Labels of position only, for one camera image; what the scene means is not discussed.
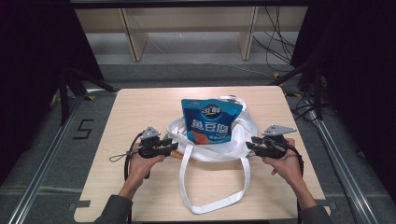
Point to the orange-brown stick-shaped item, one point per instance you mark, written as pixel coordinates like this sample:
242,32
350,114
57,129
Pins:
179,154

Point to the black metal stand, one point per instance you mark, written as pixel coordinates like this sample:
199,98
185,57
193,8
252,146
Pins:
64,99
317,90

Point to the black curtain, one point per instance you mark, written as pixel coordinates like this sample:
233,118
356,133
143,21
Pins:
358,77
31,62

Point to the light wooden shelf unit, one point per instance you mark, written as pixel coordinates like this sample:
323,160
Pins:
137,40

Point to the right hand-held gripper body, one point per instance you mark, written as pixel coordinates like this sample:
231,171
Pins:
274,143

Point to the blue snack packet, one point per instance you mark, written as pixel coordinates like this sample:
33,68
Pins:
211,121

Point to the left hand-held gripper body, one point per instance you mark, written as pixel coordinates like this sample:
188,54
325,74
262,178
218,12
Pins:
149,144

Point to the white tote bag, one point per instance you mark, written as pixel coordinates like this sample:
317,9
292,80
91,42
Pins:
218,149

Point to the green flat packet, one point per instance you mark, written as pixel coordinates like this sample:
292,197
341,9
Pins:
166,137

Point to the person's right hand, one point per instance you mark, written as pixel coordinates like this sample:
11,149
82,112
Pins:
288,168

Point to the aluminium floor rail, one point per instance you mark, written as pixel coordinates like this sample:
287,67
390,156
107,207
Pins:
345,168
40,174

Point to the person's left hand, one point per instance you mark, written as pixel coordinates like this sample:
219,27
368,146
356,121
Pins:
141,166

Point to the black overhead frame bar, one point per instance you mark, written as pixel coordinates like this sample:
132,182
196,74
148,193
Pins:
186,3

